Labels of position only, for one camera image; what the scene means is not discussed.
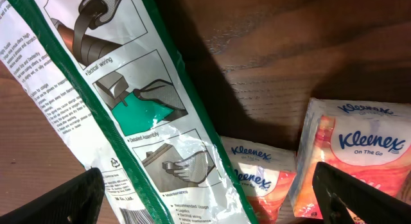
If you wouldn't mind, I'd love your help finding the white green packet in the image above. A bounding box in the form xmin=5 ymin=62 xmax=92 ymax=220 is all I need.
xmin=1 ymin=0 xmax=258 ymax=223

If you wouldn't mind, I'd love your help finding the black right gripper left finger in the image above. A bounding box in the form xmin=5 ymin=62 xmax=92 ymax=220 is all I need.
xmin=1 ymin=168 xmax=105 ymax=224

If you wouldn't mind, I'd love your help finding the orange tissue pack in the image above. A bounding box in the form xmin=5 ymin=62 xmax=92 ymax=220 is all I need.
xmin=221 ymin=137 xmax=297 ymax=223
xmin=289 ymin=98 xmax=410 ymax=219

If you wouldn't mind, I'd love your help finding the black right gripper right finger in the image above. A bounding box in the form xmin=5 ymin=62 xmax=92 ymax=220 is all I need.
xmin=312 ymin=162 xmax=410 ymax=224

